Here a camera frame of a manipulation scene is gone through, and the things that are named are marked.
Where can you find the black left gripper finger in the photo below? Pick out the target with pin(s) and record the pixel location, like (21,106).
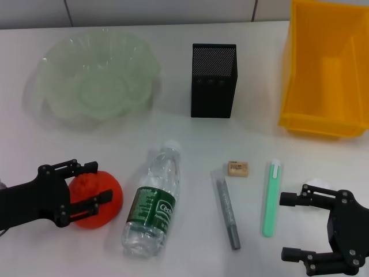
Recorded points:
(89,166)
(101,196)

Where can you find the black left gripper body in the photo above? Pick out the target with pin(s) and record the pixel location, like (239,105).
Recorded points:
(31,199)

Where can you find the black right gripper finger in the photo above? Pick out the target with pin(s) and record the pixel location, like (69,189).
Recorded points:
(305,197)
(311,256)

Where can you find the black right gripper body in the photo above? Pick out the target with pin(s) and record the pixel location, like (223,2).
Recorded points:
(348,225)

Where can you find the orange fruit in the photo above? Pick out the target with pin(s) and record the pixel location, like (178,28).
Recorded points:
(95,199)

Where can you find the white paper ball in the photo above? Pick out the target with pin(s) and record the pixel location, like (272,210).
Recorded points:
(318,182)

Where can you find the green pen white cap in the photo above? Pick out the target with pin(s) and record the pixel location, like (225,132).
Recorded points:
(272,199)

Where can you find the clear water bottle green label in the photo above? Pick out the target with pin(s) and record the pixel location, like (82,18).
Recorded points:
(152,202)

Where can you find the beige eraser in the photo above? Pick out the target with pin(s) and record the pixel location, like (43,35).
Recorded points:
(238,169)

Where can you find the grey marker pen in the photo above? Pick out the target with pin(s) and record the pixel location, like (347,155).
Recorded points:
(227,210)

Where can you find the green glass fruit plate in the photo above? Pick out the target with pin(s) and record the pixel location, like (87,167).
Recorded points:
(92,78)

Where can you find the black mesh pen holder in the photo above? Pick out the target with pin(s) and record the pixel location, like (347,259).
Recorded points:
(213,80)

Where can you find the yellow plastic bin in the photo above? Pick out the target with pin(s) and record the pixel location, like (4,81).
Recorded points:
(325,75)

